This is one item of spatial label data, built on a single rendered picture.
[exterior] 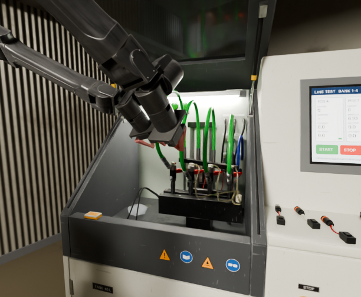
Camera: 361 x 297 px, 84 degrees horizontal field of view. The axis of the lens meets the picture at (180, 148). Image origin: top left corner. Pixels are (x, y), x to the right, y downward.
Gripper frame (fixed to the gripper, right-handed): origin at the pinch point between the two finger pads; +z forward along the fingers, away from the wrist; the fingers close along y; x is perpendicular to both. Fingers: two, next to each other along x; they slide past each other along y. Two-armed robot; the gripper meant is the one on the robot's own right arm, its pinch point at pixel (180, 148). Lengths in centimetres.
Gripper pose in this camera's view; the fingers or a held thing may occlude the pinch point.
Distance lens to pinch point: 54.3
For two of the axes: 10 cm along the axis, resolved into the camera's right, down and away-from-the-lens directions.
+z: 3.5, 6.4, 6.9
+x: -8.6, -0.6, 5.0
